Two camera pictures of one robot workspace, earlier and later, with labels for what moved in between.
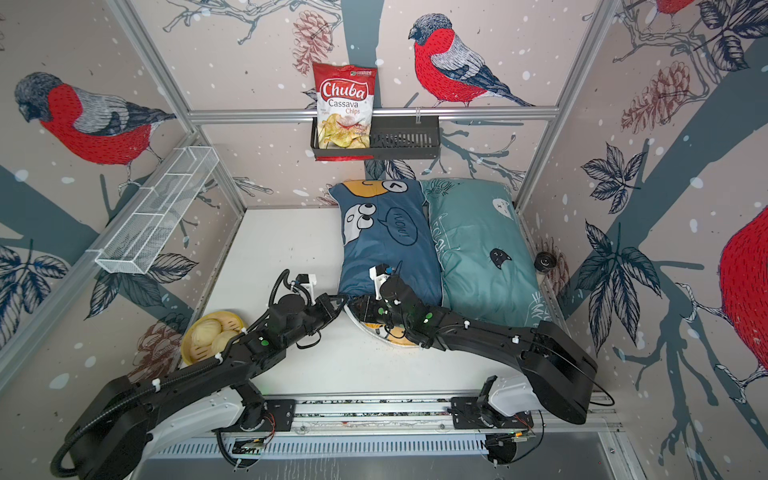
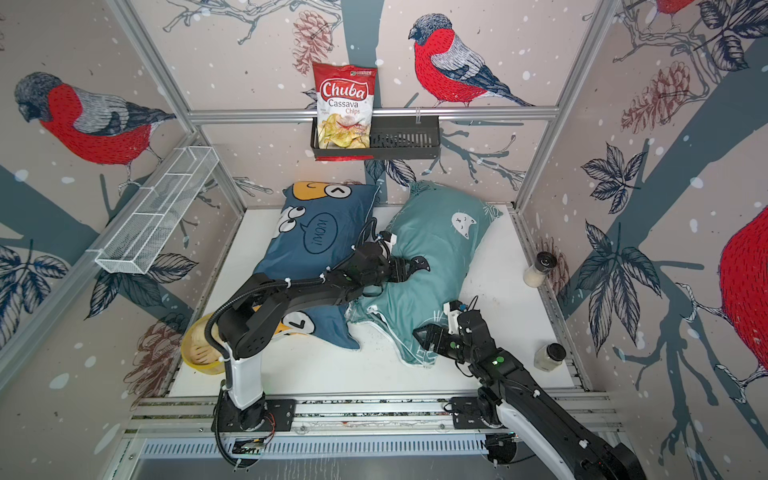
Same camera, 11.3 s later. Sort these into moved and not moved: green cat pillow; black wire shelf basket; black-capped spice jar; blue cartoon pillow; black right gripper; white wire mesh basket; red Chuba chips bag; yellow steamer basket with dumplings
Moved: black right gripper; green cat pillow; blue cartoon pillow
Not moved: red Chuba chips bag; white wire mesh basket; black wire shelf basket; yellow steamer basket with dumplings; black-capped spice jar
